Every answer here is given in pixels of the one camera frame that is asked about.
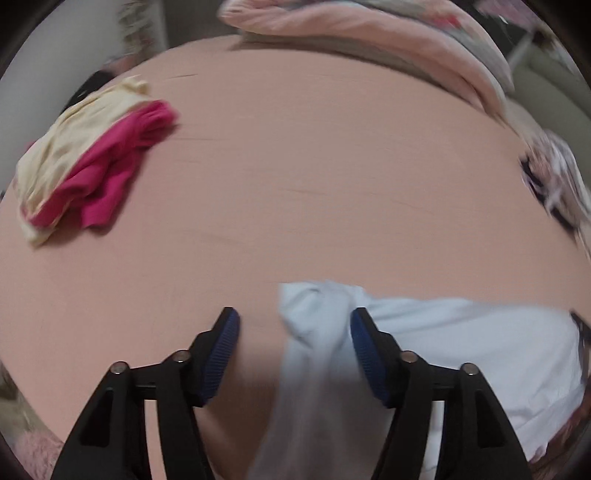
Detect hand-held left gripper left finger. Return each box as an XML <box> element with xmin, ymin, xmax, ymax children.
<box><xmin>51</xmin><ymin>307</ymin><xmax>242</xmax><ymax>480</ymax></box>

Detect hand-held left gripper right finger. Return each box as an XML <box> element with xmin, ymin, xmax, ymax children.
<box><xmin>349</xmin><ymin>307</ymin><xmax>529</xmax><ymax>480</ymax></box>

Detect light blue navy-trimmed t-shirt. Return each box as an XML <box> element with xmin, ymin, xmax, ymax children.
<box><xmin>247</xmin><ymin>279</ymin><xmax>589</xmax><ymax>480</ymax></box>

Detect stack of folded clothes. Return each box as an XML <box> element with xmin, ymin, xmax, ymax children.
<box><xmin>517</xmin><ymin>131</ymin><xmax>591</xmax><ymax>259</ymax></box>

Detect bed with pink sheet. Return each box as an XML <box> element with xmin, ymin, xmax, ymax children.
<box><xmin>0</xmin><ymin>34</ymin><xmax>591</xmax><ymax>480</ymax></box>

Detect magenta garment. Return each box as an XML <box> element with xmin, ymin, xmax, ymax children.
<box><xmin>30</xmin><ymin>100</ymin><xmax>181</xmax><ymax>229</ymax></box>

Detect cream garment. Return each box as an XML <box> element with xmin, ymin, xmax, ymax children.
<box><xmin>16</xmin><ymin>76</ymin><xmax>153</xmax><ymax>245</ymax></box>

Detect black bag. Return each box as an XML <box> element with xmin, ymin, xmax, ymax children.
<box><xmin>69</xmin><ymin>69</ymin><xmax>121</xmax><ymax>107</ymax></box>

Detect folded pink duvet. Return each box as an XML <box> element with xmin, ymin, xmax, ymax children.
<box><xmin>219</xmin><ymin>0</ymin><xmax>515</xmax><ymax>123</ymax></box>

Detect grey green bed headboard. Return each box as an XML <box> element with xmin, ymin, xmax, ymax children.
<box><xmin>508</xmin><ymin>41</ymin><xmax>591</xmax><ymax>130</ymax></box>

